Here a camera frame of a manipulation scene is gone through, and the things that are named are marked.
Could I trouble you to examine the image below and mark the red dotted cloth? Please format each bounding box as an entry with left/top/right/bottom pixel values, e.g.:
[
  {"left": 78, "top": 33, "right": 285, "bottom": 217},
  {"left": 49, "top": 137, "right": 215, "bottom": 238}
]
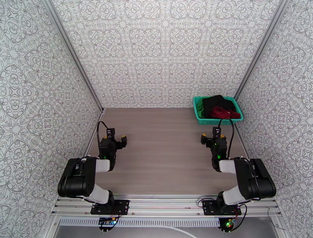
[{"left": 208, "top": 105, "right": 241, "bottom": 119}]

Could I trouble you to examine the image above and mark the green cloth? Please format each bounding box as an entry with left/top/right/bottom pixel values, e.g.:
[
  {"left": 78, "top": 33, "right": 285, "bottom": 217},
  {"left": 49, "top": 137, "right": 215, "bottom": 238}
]
[{"left": 196, "top": 98, "right": 209, "bottom": 116}]

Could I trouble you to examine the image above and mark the black cloth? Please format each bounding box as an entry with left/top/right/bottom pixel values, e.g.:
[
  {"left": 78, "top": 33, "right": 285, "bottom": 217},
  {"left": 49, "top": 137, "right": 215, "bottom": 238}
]
[{"left": 202, "top": 95, "right": 241, "bottom": 117}]

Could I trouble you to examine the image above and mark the teal plastic basket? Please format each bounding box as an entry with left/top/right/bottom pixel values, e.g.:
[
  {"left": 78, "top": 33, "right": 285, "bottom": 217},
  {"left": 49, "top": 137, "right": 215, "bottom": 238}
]
[{"left": 192, "top": 96, "right": 244, "bottom": 126}]

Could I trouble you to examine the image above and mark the aluminium table edge strip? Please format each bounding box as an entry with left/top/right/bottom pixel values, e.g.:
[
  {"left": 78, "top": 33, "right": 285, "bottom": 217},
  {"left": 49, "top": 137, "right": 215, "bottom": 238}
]
[
  {"left": 82, "top": 108, "right": 106, "bottom": 164},
  {"left": 234, "top": 124, "right": 251, "bottom": 160}
]

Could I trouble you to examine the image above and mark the small circuit board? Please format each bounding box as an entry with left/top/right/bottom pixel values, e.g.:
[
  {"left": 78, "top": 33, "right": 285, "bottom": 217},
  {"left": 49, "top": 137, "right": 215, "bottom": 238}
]
[
  {"left": 223, "top": 218, "right": 237, "bottom": 231},
  {"left": 98, "top": 217, "right": 117, "bottom": 227}
]

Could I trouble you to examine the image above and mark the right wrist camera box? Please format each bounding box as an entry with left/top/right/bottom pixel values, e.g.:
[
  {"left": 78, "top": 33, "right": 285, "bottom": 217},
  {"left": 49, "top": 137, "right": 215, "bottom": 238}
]
[{"left": 212, "top": 126, "right": 222, "bottom": 141}]

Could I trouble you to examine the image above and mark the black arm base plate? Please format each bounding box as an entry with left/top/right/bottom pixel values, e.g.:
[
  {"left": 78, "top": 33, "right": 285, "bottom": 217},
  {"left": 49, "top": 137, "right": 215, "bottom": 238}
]
[
  {"left": 202, "top": 199, "right": 242, "bottom": 216},
  {"left": 90, "top": 199, "right": 130, "bottom": 216}
]

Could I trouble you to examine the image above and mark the black base cable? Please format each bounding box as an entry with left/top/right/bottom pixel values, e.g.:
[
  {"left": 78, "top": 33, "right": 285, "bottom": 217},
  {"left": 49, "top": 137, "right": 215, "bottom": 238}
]
[{"left": 233, "top": 204, "right": 248, "bottom": 232}]

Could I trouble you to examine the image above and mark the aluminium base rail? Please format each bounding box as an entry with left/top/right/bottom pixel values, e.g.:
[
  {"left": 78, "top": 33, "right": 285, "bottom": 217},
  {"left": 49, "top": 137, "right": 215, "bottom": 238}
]
[{"left": 50, "top": 194, "right": 282, "bottom": 219}]

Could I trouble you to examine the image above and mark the thin loose wire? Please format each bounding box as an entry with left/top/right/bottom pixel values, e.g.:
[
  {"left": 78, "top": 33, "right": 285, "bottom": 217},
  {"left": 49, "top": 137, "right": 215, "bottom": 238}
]
[{"left": 267, "top": 207, "right": 286, "bottom": 231}]

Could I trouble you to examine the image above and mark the white slotted cable duct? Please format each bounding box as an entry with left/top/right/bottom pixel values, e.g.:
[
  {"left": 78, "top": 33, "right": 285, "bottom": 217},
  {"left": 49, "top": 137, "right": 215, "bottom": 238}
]
[{"left": 58, "top": 218, "right": 221, "bottom": 227}]

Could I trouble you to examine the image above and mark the white curved cable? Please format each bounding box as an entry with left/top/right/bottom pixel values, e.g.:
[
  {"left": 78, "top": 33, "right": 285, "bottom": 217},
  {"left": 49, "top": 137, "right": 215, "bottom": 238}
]
[{"left": 146, "top": 225, "right": 197, "bottom": 238}]

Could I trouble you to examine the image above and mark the aluminium corner post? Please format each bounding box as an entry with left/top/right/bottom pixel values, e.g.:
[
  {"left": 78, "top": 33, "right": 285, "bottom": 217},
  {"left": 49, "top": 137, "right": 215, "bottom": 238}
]
[
  {"left": 42, "top": 0, "right": 106, "bottom": 114},
  {"left": 233, "top": 0, "right": 288, "bottom": 99}
]

